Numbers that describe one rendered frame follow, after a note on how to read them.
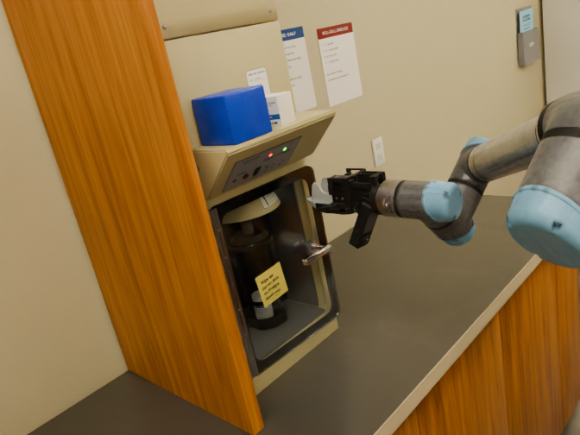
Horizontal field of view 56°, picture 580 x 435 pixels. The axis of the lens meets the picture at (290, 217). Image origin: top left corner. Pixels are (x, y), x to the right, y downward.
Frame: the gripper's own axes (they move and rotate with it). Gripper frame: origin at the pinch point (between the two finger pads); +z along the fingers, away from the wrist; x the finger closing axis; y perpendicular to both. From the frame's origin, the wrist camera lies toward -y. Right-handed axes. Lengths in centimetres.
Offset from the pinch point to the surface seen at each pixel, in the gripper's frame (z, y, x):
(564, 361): -23, -93, -89
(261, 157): -4.5, 15.6, 16.7
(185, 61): 3.6, 35.9, 22.6
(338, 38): 47, 32, -80
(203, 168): -0.2, 16.6, 27.6
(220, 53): 3.6, 35.9, 14.0
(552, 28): 40, 9, -283
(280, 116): -4.8, 21.9, 9.7
